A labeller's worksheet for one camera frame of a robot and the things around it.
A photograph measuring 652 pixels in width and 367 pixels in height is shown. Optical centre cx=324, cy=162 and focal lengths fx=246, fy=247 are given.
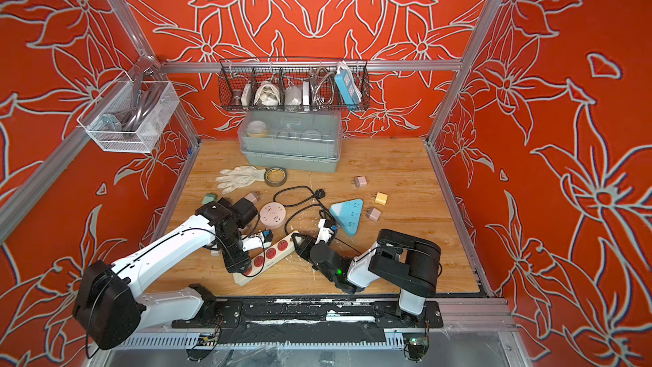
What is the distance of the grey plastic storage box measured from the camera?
0.97 meters

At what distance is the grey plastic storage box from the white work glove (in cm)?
7

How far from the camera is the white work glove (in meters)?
1.05

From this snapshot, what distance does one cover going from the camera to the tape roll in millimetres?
1056
